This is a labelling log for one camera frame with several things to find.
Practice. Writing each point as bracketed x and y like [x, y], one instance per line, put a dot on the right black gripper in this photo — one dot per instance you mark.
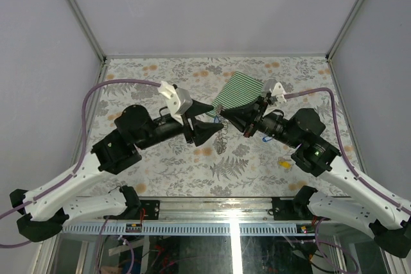
[241, 117]

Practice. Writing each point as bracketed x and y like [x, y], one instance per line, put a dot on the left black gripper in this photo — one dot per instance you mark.
[202, 131]

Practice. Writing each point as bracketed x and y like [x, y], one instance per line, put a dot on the blue key tag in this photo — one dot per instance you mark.
[267, 139]

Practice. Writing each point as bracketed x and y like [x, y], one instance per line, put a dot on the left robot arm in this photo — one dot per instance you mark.
[45, 211]

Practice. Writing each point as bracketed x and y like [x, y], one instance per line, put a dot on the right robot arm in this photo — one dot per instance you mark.
[378, 213]

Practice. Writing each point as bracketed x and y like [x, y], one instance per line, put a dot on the green striped cloth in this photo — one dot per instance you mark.
[239, 90]

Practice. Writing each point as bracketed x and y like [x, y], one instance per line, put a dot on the yellow key tag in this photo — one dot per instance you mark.
[286, 164]

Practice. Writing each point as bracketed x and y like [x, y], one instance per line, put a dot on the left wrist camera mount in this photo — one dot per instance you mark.
[178, 100]

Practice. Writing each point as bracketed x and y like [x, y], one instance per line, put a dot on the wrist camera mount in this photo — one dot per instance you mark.
[178, 100]
[273, 91]

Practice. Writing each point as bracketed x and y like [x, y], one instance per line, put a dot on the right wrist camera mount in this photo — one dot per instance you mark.
[273, 91]

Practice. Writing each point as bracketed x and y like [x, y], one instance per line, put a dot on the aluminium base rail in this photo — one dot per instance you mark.
[205, 216]

